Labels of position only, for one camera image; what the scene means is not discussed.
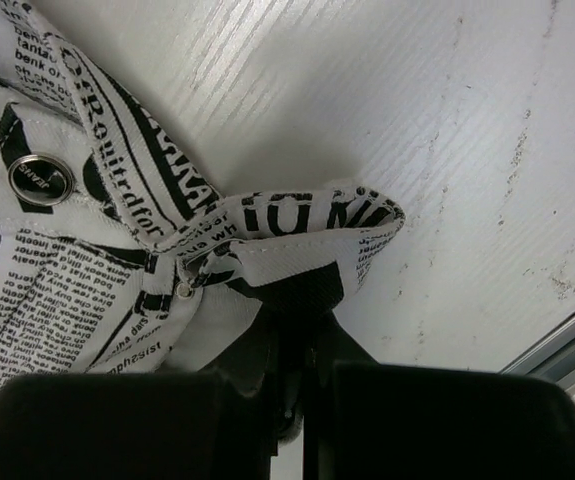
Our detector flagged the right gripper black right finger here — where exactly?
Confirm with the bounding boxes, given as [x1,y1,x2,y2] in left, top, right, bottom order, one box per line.
[303,314,575,479]

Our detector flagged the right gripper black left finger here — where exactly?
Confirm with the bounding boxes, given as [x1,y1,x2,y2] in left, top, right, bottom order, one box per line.
[0,306,280,479]

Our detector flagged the newspaper print trousers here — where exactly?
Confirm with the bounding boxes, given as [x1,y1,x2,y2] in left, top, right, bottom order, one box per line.
[0,1,405,390]

